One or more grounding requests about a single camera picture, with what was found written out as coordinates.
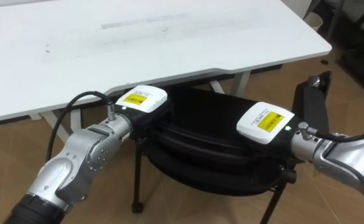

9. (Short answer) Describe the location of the black folding chair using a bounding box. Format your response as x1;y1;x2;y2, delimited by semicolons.
131;71;333;224

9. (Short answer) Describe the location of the white desk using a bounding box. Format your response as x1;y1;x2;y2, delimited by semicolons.
0;0;332;144

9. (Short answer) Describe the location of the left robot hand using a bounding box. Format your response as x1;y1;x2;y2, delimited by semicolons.
114;85;172;142

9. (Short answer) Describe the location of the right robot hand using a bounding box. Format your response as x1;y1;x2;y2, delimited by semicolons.
236;101;301;156

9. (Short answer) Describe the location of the white waste bin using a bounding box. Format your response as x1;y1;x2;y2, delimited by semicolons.
304;12;324;32

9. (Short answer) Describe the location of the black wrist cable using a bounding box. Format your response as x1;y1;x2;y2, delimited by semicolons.
45;90;114;163
309;128;364;143

